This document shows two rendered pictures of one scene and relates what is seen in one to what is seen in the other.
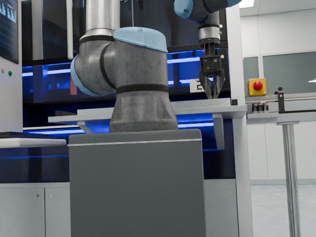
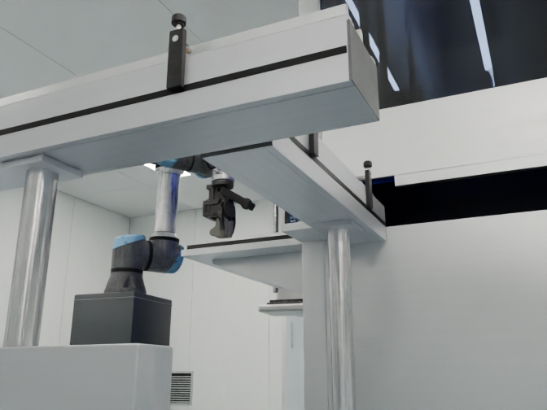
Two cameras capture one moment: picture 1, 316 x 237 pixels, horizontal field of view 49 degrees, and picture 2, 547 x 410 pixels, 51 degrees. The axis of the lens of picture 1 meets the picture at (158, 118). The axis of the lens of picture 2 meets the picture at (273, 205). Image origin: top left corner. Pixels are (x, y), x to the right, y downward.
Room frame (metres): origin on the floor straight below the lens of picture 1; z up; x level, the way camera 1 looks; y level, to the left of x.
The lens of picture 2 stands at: (1.77, -1.87, 0.51)
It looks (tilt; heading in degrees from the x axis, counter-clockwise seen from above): 17 degrees up; 103
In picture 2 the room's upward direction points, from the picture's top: straight up
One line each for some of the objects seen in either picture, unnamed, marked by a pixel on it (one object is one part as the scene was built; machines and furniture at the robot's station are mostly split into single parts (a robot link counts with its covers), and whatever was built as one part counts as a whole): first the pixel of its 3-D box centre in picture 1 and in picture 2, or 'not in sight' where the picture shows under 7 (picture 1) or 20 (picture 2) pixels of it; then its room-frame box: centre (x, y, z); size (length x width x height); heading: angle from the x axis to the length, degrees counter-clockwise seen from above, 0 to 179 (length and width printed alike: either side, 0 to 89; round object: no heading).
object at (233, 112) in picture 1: (156, 118); (299, 267); (1.40, 0.01, 0.87); 0.70 x 0.48 x 0.02; 78
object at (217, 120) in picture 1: (218, 133); (264, 277); (1.34, -0.24, 0.80); 0.34 x 0.03 x 0.13; 168
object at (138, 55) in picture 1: (138, 59); (130, 252); (0.76, 0.04, 0.96); 0.13 x 0.12 x 0.14; 47
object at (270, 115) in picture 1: (261, 116); (316, 230); (1.54, -0.47, 0.87); 0.14 x 0.13 x 0.02; 168
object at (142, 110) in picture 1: (143, 110); (125, 283); (0.76, 0.03, 0.84); 0.15 x 0.15 x 0.10
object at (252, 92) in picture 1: (256, 87); not in sight; (1.51, -0.44, 1.00); 0.08 x 0.07 x 0.07; 168
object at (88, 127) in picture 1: (98, 139); not in sight; (1.45, 0.25, 0.80); 0.34 x 0.03 x 0.13; 168
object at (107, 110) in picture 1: (121, 115); not in sight; (1.51, 0.16, 0.90); 0.34 x 0.26 x 0.04; 168
